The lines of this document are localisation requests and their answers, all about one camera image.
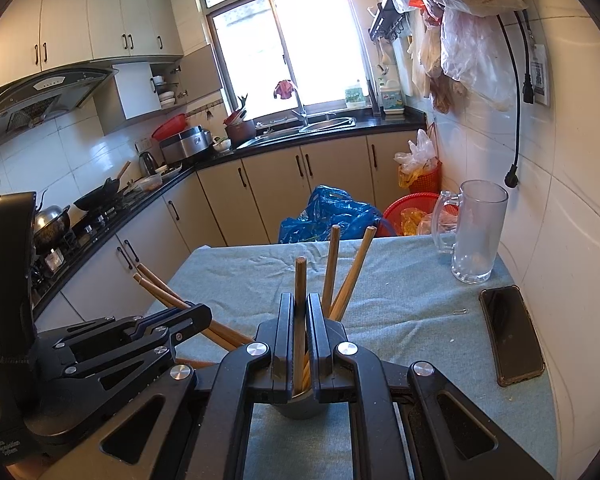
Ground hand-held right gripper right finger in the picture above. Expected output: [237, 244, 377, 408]
[306, 292, 556, 480]

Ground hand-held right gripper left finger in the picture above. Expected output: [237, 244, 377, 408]
[45, 291, 298, 480]

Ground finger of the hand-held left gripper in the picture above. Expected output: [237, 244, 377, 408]
[64, 305, 214, 387]
[55, 303, 204, 354]

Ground black utensil holder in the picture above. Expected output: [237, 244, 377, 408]
[270, 350, 333, 421]

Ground steel pot with lid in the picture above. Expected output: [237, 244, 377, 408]
[32, 190, 72, 253]

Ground grey-green table cloth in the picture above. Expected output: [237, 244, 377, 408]
[150, 232, 558, 480]

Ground gas stove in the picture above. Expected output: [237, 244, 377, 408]
[30, 195, 146, 291]

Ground black wok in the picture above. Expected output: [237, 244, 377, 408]
[73, 161, 132, 212]

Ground blue plastic bag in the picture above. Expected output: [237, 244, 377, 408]
[279, 185, 385, 245]

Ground red plastic basin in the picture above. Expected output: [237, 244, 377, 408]
[381, 192, 461, 237]

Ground grey range hood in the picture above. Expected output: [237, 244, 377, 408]
[0, 67, 120, 156]

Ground silver rice cooker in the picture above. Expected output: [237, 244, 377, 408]
[159, 126, 213, 165]

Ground red colander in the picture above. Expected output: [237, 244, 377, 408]
[151, 113, 188, 142]

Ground brown clay pot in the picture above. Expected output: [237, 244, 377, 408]
[224, 120, 257, 148]

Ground clear glass mug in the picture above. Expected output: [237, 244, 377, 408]
[431, 180, 510, 286]

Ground red mesh basket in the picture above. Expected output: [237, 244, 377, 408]
[397, 159, 443, 196]

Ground black smartphone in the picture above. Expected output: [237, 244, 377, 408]
[479, 285, 547, 388]

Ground steel sink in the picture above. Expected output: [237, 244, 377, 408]
[250, 115, 357, 140]

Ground clear plastic bags in basket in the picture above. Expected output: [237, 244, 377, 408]
[393, 128, 438, 177]

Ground stack of white bowls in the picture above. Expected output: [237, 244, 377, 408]
[151, 75, 177, 109]

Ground black kitchen countertop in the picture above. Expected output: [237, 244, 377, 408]
[30, 110, 428, 321]

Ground steel faucet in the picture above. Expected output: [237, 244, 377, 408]
[290, 85, 310, 127]

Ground green label bottle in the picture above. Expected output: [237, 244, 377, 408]
[344, 80, 370, 109]

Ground white detergent bottle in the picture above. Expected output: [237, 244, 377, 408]
[379, 77, 407, 111]

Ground beige upper cabinets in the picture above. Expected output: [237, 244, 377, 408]
[0, 0, 223, 136]

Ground white cutting board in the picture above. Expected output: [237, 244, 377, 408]
[391, 35, 427, 97]

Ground kitchen window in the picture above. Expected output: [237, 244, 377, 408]
[195, 0, 376, 121]

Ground crumpled clear plastic bag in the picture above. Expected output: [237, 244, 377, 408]
[420, 7, 518, 113]

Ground black power cable with plug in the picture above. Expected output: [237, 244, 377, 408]
[495, 12, 523, 190]

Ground wall hook rack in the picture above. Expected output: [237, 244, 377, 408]
[369, 0, 416, 43]

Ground black cable with connector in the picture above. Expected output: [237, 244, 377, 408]
[515, 10, 537, 107]

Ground white wall card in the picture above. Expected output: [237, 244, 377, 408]
[526, 44, 552, 107]

